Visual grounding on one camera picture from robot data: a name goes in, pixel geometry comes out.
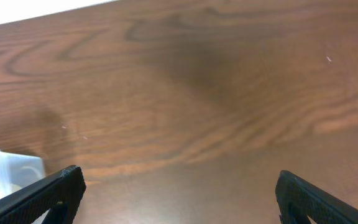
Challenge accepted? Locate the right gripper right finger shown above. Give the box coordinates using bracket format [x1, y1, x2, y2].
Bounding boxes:
[275, 170, 358, 224]

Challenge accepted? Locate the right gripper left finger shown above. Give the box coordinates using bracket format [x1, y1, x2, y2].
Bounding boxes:
[0, 165, 86, 224]

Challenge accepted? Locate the clear plastic container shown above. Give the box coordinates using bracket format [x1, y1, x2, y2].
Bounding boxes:
[0, 151, 45, 197]

